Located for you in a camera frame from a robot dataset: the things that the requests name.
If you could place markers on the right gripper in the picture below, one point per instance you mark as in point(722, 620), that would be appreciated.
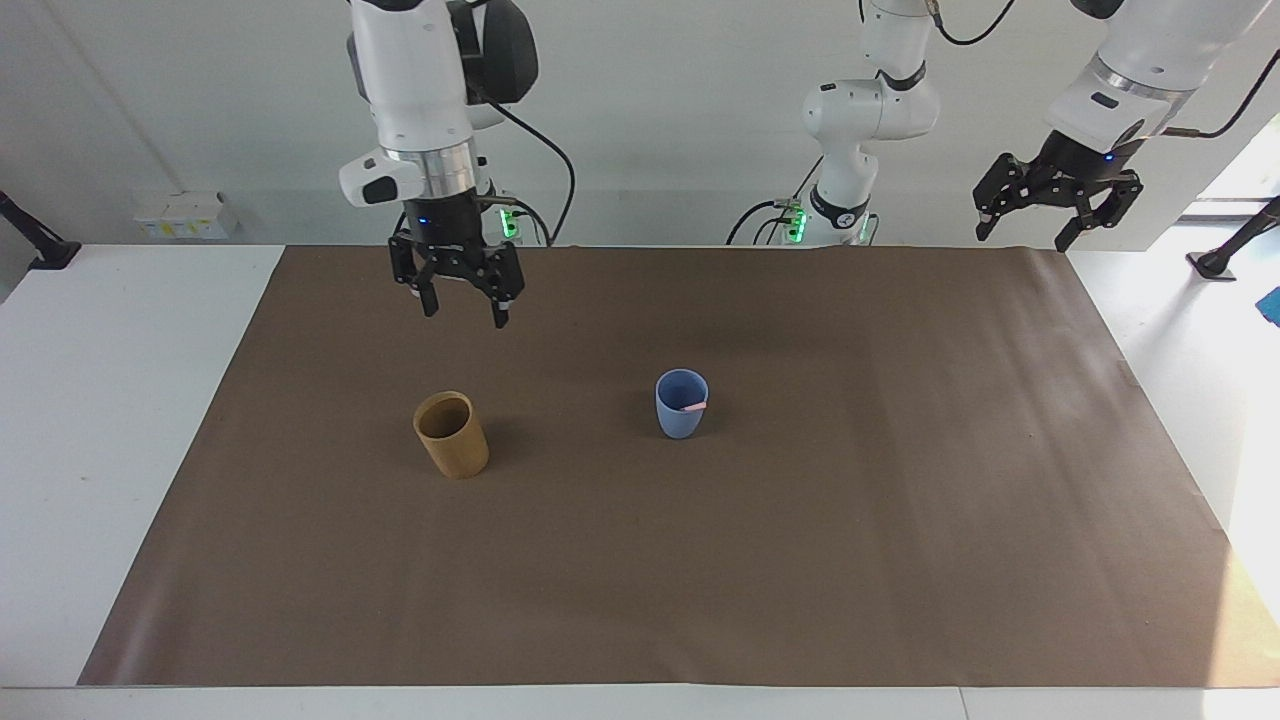
point(442, 220)

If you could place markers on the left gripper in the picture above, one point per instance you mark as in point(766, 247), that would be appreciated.
point(1085, 165)

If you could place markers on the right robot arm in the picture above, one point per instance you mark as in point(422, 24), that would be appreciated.
point(415, 80)

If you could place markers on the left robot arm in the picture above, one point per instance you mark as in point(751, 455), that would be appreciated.
point(860, 110)

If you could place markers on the brown wooden cup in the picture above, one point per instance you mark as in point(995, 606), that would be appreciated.
point(455, 445)

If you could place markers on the blue cup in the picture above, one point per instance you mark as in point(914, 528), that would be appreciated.
point(680, 422)

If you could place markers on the black stand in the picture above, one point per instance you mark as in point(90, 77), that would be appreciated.
point(1235, 248)
point(45, 250)

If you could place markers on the blue object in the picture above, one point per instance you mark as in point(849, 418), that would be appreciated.
point(1272, 305)

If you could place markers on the white wall socket box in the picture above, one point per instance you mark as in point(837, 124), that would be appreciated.
point(185, 215)

